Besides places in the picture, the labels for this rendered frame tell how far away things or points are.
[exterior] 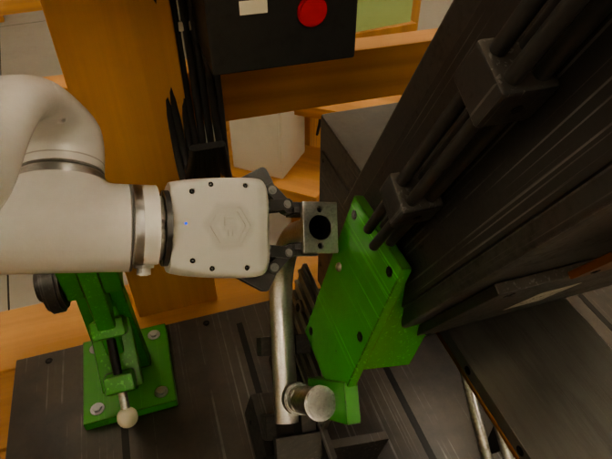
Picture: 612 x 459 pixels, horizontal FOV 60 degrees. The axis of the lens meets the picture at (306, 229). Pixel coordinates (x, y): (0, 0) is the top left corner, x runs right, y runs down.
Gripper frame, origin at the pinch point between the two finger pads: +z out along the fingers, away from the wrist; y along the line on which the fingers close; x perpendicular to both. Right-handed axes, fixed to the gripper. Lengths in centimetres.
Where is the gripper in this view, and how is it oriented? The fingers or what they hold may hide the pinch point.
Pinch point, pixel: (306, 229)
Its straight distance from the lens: 58.3
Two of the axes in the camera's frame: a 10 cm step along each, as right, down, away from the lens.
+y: -0.3, -10.0, 0.9
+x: -3.9, 1.0, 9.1
